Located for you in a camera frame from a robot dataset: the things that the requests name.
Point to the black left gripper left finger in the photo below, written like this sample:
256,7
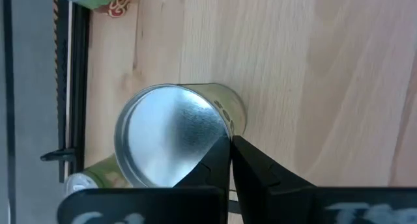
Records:
208,172

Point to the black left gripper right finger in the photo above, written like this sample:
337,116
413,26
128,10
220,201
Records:
257,175

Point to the yellow-green label tin can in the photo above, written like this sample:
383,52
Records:
104,175
169,129

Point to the black perforated hazard-striped mat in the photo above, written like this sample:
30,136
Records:
62,54

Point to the black aluminium table frame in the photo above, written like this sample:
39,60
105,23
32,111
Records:
79,87

